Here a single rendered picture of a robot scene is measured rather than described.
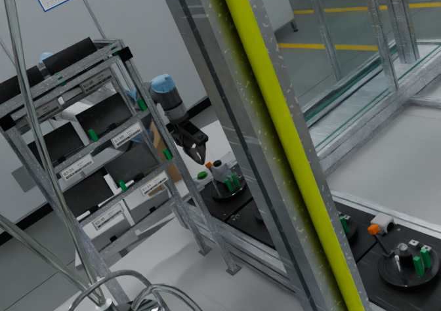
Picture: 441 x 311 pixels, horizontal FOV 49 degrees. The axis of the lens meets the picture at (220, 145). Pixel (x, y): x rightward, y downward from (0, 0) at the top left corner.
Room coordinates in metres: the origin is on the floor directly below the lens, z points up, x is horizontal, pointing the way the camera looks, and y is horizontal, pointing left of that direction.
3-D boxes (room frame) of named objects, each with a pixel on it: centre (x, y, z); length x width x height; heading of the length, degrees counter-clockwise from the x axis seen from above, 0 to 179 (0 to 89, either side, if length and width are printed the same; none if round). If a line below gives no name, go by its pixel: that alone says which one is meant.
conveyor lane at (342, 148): (1.63, -0.24, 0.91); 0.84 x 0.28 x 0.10; 116
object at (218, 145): (2.04, 0.30, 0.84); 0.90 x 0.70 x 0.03; 94
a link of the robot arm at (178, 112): (1.64, 0.10, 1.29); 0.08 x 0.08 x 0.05
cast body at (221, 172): (1.51, 0.03, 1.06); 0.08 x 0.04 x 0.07; 25
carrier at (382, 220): (1.07, -0.18, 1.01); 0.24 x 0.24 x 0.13; 26
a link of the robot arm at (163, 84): (1.64, 0.10, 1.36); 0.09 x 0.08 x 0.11; 37
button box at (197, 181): (1.75, 0.05, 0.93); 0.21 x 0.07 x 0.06; 116
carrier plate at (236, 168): (1.52, 0.04, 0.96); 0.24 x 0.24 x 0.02; 26
